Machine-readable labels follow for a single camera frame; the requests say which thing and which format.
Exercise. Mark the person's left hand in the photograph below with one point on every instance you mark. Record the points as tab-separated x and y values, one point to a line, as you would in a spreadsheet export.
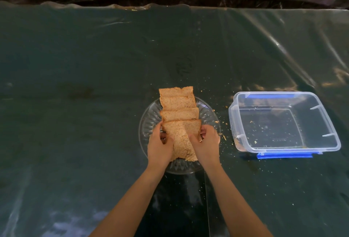
158	151

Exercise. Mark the person's right hand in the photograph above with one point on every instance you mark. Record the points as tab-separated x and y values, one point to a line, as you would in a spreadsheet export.
207	149

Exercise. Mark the person's right thumb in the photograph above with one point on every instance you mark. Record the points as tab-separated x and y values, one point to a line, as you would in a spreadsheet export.
194	140

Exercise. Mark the person's left thumb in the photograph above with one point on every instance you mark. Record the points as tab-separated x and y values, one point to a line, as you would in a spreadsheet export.
169	142

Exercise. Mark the brown bread slice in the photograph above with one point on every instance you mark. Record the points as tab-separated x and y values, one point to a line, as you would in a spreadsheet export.
176	91
181	136
177	102
180	114

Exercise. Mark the person's left forearm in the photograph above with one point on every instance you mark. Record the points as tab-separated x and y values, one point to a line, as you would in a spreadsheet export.
131	201

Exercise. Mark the person's right forearm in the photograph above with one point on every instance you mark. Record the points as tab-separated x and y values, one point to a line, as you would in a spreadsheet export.
234	204

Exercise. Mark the clear glass plate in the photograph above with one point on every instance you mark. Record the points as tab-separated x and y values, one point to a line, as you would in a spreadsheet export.
148	119

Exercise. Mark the clear plastic container blue clips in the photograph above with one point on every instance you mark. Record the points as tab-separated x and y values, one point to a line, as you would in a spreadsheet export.
275	127

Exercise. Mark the clear plastic table cover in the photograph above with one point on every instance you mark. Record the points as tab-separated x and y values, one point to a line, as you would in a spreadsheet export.
81	108

